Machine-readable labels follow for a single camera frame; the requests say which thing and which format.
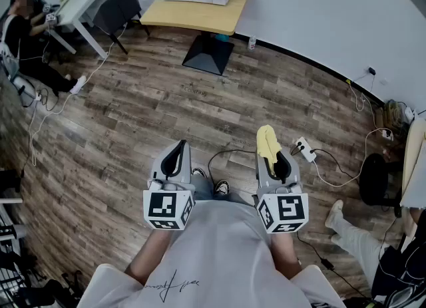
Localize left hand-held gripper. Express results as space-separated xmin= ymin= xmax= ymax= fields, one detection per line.
xmin=142 ymin=139 xmax=197 ymax=231

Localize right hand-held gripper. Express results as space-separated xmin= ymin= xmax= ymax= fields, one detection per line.
xmin=253 ymin=149 xmax=310 ymax=234

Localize yellow cloth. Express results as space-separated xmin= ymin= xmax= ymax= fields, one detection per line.
xmin=256 ymin=124 xmax=282 ymax=176

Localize person's left forearm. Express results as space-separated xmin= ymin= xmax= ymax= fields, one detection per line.
xmin=124 ymin=228 xmax=174 ymax=286

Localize person's right forearm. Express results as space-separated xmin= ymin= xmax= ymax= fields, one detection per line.
xmin=270 ymin=231 xmax=302 ymax=281

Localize white power strip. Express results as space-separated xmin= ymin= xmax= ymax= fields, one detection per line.
xmin=295 ymin=136 xmax=317 ymax=163

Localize person's grey trousers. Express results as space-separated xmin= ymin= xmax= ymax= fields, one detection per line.
xmin=191 ymin=173 xmax=254 ymax=206

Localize black stool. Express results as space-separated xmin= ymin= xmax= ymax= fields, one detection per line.
xmin=359 ymin=152 xmax=403 ymax=218

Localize person's white shirt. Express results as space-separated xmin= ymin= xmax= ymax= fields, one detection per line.
xmin=77 ymin=200 xmax=347 ymax=308

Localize brown cardboard box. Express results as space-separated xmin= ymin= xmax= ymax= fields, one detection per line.
xmin=375 ymin=99 xmax=409 ymax=134

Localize round wooden table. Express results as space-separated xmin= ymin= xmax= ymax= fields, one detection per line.
xmin=401 ymin=118 xmax=426 ymax=198

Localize light wooden table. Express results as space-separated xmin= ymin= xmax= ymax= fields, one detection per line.
xmin=139 ymin=0 xmax=254 ymax=77

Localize black backpack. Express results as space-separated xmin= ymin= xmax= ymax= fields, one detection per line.
xmin=372 ymin=210 xmax=426 ymax=308

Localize white grey floor device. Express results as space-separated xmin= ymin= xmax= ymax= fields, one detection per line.
xmin=11 ymin=75 xmax=43 ymax=101

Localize dark grey chair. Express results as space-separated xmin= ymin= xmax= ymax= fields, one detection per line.
xmin=92 ymin=0 xmax=150 ymax=55

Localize white desk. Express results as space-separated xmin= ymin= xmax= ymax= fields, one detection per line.
xmin=45 ymin=0 xmax=114 ymax=60

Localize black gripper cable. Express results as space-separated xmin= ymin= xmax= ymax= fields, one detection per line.
xmin=208 ymin=148 xmax=257 ymax=188

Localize white power cable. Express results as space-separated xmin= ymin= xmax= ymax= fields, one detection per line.
xmin=312 ymin=128 xmax=393 ymax=188

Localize black charger cable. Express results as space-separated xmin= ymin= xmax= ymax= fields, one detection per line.
xmin=296 ymin=231 xmax=367 ymax=297

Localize short white cable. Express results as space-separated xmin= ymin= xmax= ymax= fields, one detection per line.
xmin=347 ymin=82 xmax=377 ymax=128

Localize long white cable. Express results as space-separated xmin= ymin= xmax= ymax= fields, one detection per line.
xmin=28 ymin=23 xmax=129 ymax=168

